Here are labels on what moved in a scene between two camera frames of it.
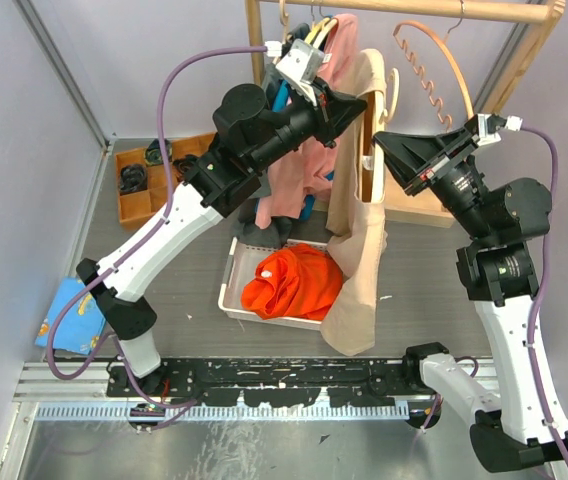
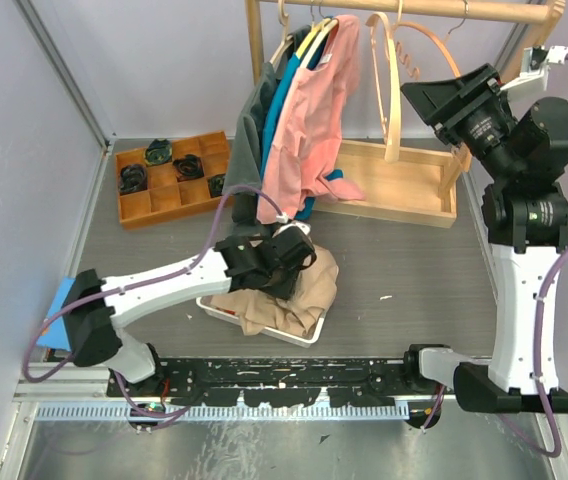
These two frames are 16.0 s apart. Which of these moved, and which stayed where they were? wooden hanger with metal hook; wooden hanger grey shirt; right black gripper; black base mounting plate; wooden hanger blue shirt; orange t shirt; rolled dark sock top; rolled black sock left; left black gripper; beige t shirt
Moved: orange t shirt; right black gripper; beige t shirt; wooden hanger with metal hook; left black gripper
Stayed: wooden hanger blue shirt; black base mounting plate; rolled dark sock top; rolled black sock left; wooden hanger grey shirt
